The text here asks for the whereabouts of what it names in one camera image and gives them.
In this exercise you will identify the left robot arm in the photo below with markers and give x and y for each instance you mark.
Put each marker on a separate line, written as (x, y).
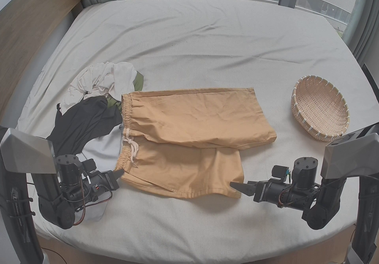
(26, 150)

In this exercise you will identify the round woven basket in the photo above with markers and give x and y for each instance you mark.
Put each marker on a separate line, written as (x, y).
(321, 109)

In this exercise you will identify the bed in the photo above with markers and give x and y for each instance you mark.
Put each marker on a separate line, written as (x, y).
(207, 43)

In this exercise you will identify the pale grey garment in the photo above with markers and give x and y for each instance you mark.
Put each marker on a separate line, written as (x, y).
(102, 144)

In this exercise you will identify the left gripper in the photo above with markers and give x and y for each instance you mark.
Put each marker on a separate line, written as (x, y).
(103, 183)

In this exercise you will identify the green garment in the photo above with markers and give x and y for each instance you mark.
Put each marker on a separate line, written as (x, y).
(138, 82)

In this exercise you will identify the tan shorts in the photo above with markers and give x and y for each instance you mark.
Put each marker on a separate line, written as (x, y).
(192, 126)

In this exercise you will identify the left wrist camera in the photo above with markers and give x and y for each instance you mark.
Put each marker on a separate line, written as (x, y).
(88, 165)

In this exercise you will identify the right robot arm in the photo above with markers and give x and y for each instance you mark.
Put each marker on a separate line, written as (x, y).
(349, 153)

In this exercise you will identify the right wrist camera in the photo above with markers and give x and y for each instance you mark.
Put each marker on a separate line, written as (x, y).
(279, 171)

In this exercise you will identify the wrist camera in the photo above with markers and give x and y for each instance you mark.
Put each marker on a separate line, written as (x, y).
(279, 171)
(88, 165)

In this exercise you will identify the black garment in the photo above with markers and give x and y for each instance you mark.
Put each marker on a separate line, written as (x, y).
(83, 120)

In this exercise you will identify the white garment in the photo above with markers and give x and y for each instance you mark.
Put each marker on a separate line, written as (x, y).
(103, 79)

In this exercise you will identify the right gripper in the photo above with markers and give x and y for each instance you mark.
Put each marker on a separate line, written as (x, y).
(271, 191)

